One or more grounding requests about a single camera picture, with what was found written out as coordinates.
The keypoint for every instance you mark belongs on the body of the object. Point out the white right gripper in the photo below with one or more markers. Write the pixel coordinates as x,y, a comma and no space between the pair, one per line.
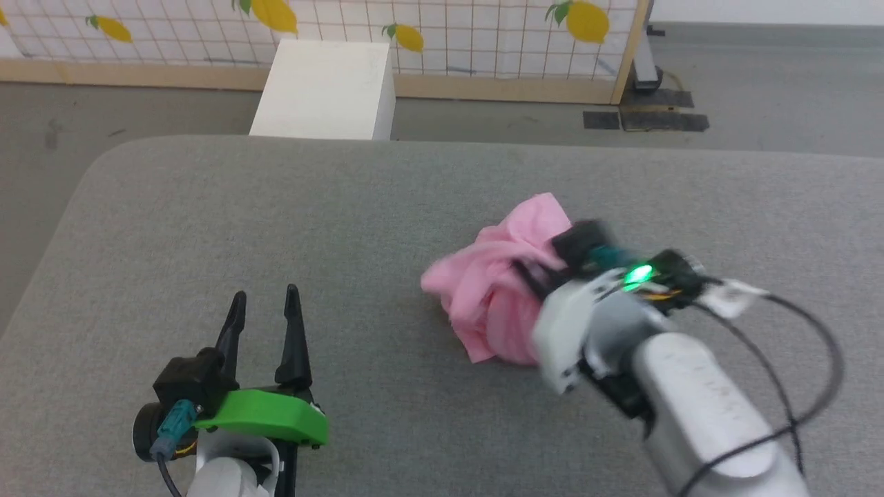
587,324

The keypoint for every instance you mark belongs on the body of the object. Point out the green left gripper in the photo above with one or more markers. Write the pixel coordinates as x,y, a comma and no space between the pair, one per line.
266,414

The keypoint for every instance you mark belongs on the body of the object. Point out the pink garment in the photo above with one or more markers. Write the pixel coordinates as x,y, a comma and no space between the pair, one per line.
494,290

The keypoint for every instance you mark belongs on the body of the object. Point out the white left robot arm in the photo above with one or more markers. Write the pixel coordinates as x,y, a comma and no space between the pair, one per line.
231,473

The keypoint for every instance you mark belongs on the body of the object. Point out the grey sofa cushion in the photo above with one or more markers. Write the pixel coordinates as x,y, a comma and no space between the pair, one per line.
387,241

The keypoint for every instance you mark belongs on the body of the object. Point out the small black floor patch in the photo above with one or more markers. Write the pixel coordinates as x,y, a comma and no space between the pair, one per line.
601,120

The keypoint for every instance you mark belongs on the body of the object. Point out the long black floor mat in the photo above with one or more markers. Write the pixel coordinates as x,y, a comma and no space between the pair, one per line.
666,121

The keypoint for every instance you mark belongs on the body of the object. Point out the black floor mat under stand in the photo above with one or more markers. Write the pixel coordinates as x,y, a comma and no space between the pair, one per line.
663,99

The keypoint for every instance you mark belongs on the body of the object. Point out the lemon print partition panel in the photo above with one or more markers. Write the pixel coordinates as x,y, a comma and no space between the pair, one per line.
483,48

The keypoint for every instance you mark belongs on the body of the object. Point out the grey metal stand leg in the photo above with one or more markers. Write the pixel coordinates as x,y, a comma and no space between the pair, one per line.
646,65

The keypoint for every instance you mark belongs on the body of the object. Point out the white box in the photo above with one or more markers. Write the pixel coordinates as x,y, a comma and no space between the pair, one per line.
324,90

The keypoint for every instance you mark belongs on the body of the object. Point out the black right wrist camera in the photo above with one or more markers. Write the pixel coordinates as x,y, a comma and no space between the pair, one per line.
608,255

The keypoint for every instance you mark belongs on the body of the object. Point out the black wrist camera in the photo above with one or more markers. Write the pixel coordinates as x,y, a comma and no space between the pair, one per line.
608,255
197,386

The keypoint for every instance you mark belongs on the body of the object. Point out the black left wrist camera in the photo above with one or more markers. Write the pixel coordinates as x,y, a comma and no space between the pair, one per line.
197,386

